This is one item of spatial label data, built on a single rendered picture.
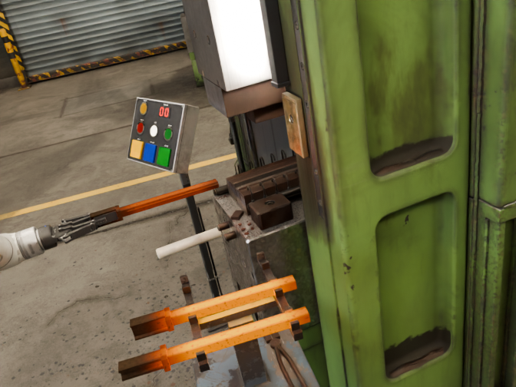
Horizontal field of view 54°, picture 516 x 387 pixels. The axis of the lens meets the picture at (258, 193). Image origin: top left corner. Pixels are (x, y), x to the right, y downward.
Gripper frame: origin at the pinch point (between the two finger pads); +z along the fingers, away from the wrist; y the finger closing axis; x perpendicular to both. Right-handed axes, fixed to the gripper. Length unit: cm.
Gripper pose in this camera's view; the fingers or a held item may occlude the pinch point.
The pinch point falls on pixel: (105, 216)
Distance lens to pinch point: 167.8
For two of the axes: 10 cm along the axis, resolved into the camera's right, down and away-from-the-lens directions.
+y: 3.7, 3.9, -8.5
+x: -1.8, -8.6, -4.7
